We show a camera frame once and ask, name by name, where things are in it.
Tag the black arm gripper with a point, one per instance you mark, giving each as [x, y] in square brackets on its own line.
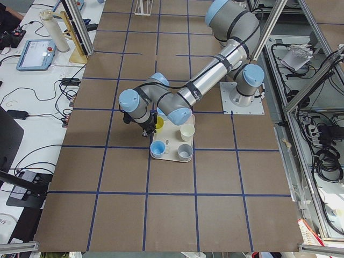
[148, 125]

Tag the yellow-green plastic cup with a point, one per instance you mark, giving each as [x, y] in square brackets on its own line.
[159, 124]

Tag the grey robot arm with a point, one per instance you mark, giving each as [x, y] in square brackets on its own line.
[239, 31]

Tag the light blue plastic cup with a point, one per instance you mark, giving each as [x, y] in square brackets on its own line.
[158, 149]

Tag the white plastic cup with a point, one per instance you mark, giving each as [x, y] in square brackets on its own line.
[187, 131]

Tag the grey plastic cup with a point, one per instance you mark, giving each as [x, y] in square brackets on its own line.
[185, 152]

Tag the white plastic tray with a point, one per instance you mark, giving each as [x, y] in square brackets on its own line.
[171, 136]

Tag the wooden stand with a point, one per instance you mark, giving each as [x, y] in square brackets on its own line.
[78, 55]

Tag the black power adapter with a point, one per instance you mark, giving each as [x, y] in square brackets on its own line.
[18, 114]

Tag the blue teach pendant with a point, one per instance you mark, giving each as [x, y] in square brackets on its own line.
[37, 55]

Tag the white cylinder roll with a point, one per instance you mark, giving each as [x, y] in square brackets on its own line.
[54, 30]

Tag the crumpled white paper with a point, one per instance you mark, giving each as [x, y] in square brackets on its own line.
[297, 56]

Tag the aluminium frame post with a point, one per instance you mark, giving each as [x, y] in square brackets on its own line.
[75, 17]

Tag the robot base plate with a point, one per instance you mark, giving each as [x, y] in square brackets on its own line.
[234, 103]

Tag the white wire rack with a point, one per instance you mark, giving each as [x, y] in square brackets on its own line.
[143, 7]

